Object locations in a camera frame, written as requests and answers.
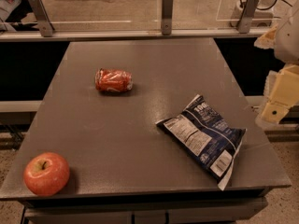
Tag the red apple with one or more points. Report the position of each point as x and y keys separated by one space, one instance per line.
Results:
x=46 y=174

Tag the right metal bracket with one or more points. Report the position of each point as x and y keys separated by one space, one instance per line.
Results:
x=244 y=23

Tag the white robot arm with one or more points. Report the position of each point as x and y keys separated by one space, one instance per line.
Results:
x=286 y=48

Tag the grey table frame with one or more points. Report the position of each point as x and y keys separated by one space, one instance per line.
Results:
x=169 y=208

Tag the metal bracket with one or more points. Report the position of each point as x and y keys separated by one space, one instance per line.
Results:
x=166 y=20
x=43 y=21
x=244 y=23

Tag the middle metal bracket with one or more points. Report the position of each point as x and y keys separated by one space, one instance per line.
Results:
x=166 y=20

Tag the blue chip bag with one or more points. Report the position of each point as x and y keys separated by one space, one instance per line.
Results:
x=207 y=137

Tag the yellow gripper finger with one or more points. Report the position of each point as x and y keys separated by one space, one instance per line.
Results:
x=267 y=40
x=281 y=93

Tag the left metal bracket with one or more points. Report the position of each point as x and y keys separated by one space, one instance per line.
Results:
x=43 y=21

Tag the crushed red coke can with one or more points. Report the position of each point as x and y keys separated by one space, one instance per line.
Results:
x=113 y=80

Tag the white base with cable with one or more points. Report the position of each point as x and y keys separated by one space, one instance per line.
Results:
x=263 y=14

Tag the metal rail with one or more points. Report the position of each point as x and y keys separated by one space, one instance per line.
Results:
x=33 y=36

